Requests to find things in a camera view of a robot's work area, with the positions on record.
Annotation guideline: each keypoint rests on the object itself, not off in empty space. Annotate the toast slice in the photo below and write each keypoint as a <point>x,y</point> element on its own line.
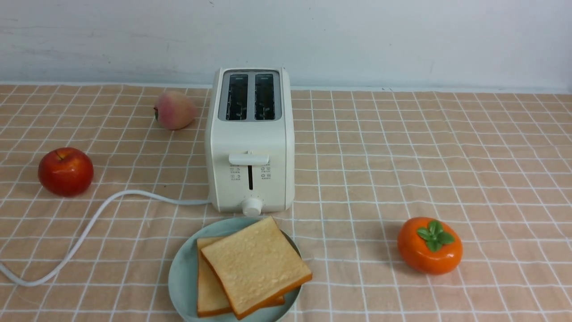
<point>254,266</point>
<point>210,286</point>

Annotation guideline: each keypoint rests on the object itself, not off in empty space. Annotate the white two-slot toaster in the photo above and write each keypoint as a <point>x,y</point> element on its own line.
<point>249,141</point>

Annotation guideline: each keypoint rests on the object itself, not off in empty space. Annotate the pink peach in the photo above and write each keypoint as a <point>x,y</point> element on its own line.
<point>174,110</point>

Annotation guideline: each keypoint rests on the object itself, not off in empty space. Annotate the light green round plate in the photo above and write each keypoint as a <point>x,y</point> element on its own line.
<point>183,278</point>

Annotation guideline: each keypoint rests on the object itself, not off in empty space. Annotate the orange persimmon with green leaf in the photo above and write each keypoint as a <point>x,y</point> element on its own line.
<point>429,246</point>

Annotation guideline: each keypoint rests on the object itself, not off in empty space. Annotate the checkered orange tablecloth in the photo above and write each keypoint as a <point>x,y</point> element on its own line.
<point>495,167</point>

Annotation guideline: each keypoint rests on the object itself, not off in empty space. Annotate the red apple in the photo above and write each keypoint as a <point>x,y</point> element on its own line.
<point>66,172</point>

